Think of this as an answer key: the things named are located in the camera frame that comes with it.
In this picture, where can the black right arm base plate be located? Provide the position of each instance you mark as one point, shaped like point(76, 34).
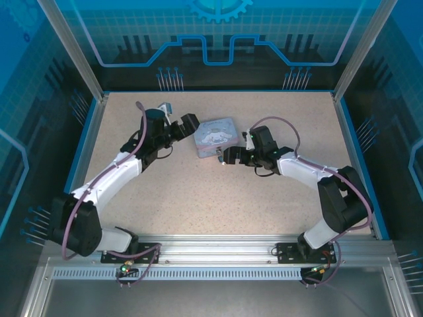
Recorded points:
point(285, 252)

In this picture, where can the small connector with LED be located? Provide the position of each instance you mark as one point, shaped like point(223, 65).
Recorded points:
point(126, 269)
point(319, 270)

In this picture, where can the aluminium mounting rail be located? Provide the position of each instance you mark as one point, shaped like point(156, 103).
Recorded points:
point(218, 251)

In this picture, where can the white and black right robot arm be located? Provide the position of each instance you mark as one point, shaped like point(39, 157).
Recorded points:
point(304, 171)

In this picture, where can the blue table edge trim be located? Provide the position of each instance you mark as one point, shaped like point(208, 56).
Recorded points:
point(365, 165)
point(81, 148)

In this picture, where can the aluminium frame post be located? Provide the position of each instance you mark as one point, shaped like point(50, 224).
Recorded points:
point(76, 53)
point(360, 53)

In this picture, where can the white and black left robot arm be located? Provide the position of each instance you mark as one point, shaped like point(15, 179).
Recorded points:
point(105, 180)

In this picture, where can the grey metal panel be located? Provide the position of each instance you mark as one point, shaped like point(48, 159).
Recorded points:
point(215, 300)

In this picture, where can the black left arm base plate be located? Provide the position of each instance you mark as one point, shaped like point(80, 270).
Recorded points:
point(148, 251)

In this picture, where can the aluminium side rail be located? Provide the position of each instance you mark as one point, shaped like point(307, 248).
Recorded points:
point(353, 148)
point(91, 142)

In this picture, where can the blue cartoon tin box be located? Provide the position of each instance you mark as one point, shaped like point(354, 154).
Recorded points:
point(215, 135)

